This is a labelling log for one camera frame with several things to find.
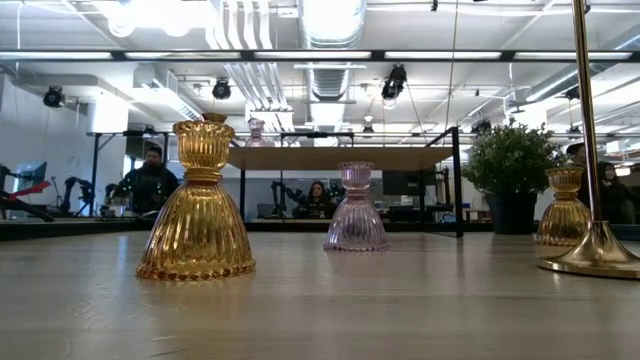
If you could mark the black ceiling spotlight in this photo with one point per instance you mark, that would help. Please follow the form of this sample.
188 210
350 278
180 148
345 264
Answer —
53 96
221 90
572 93
394 82
481 126

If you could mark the ceiling vent grille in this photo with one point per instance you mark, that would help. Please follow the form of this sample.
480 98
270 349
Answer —
328 82

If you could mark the red flat item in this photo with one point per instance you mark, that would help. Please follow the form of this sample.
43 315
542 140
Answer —
30 190

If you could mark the amber ribbed glass candle holder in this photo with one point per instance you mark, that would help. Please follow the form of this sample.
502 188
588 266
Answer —
197 225
562 217

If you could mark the silver ventilation duct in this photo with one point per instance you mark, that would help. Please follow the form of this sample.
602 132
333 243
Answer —
332 22

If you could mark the green potted plant black pot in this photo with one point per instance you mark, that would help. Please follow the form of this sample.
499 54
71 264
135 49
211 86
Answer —
510 160

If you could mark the tallest brass candlestick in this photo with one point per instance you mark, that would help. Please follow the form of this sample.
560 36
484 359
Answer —
597 250

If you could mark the pink ribbed glass candle holder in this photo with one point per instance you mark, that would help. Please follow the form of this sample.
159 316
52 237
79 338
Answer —
256 137
356 220

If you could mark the dark computer monitor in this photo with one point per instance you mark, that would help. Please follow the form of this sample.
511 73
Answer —
400 182

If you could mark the black aluminium table frame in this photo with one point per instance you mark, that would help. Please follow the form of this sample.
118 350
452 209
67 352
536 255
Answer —
280 226

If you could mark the wooden shelf black metal legs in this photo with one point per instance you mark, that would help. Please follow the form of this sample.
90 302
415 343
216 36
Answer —
300 159

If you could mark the black tabletop robot arm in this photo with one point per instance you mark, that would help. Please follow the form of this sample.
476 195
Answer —
282 195
80 190

